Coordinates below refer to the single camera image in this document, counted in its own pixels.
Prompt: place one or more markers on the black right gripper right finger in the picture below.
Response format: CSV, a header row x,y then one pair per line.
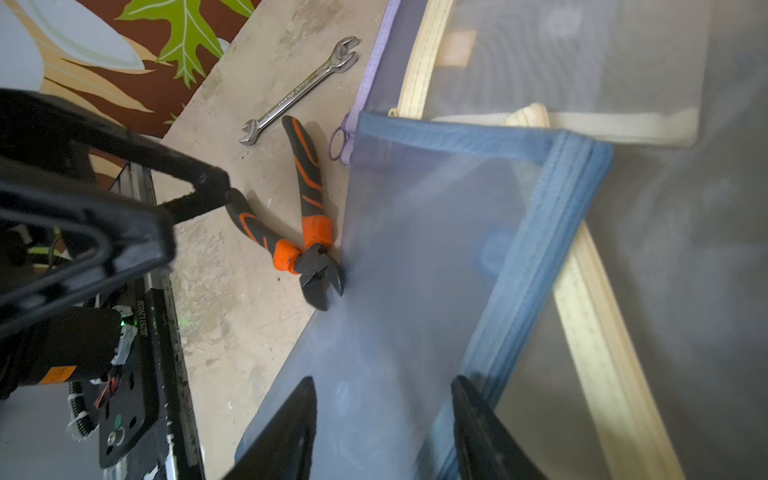
x,y
484,448

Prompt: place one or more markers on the cream mesh pouch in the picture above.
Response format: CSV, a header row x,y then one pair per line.
x,y
628,72
683,237

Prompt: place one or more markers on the purple mesh pouch left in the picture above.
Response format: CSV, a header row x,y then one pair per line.
x,y
341,144

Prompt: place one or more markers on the silver open-end wrench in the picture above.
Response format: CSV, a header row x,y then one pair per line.
x,y
342,58

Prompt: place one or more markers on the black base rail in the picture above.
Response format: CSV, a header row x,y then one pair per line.
x,y
147,429

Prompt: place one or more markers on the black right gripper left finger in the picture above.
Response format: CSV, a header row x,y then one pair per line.
x,y
282,438

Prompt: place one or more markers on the blue mesh pencil pouch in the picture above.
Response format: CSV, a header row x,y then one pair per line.
x,y
453,237

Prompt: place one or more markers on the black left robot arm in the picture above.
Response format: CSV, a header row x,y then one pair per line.
x,y
64,239

